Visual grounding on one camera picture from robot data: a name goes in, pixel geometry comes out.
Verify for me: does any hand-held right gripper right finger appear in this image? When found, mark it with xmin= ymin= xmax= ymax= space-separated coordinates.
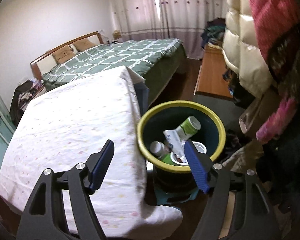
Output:
xmin=184 ymin=141 xmax=282 ymax=240

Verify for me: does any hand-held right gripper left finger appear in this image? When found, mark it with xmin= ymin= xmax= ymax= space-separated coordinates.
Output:
xmin=16 ymin=139 xmax=115 ymax=240

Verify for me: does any white plastic cup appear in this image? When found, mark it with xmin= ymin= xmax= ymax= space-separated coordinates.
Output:
xmin=191 ymin=141 xmax=208 ymax=155

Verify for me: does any white round container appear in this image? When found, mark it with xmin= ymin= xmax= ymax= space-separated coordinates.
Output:
xmin=170 ymin=152 xmax=190 ymax=167

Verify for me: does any white wrapper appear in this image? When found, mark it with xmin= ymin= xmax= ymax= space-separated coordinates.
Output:
xmin=164 ymin=129 xmax=188 ymax=163

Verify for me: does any clear jar green label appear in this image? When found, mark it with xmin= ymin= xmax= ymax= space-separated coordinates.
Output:
xmin=175 ymin=116 xmax=202 ymax=140

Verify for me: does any yellow rimmed dark bin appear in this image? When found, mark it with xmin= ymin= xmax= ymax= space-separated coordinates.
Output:
xmin=137 ymin=100 xmax=227 ymax=189

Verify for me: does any green label plastic bottle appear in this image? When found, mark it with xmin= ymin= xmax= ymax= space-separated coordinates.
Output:
xmin=149 ymin=141 xmax=175 ymax=166

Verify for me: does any white dotted tablecloth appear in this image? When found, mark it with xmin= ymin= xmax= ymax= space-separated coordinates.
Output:
xmin=0 ymin=66 xmax=183 ymax=238

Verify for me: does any orange wooden cabinet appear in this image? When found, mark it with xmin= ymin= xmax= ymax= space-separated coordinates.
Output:
xmin=194 ymin=44 xmax=234 ymax=102

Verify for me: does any pink fleece garment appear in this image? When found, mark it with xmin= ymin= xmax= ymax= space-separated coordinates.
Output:
xmin=256 ymin=97 xmax=300 ymax=143

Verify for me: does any frosted glass sliding door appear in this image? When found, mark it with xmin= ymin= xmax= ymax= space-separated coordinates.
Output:
xmin=0 ymin=75 xmax=15 ymax=160

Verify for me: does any dark clothes pile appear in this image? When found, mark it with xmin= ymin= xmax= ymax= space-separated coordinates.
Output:
xmin=9 ymin=80 xmax=40 ymax=125

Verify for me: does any green plaid duvet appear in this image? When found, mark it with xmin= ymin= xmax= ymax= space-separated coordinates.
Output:
xmin=41 ymin=38 xmax=187 ymax=100

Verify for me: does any brown bear face pillow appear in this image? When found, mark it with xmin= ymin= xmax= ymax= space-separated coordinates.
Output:
xmin=51 ymin=47 xmax=74 ymax=63

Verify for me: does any wooden bed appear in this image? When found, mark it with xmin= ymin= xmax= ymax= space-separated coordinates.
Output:
xmin=30 ymin=31 xmax=188 ymax=100

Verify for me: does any plain brown pillow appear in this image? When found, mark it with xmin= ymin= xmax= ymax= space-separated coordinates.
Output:
xmin=72 ymin=39 xmax=97 ymax=52

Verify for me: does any white puffer jacket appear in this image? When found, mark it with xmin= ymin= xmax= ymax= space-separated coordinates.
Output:
xmin=221 ymin=0 xmax=273 ymax=98

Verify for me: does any mixed clothes pile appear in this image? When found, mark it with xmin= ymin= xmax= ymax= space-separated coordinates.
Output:
xmin=201 ymin=17 xmax=227 ymax=48

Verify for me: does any pink white curtain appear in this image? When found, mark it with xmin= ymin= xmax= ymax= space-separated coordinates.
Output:
xmin=107 ymin=0 xmax=228 ymax=60

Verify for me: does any red puffer jacket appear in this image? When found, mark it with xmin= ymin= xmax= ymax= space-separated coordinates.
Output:
xmin=242 ymin=0 xmax=300 ymax=60

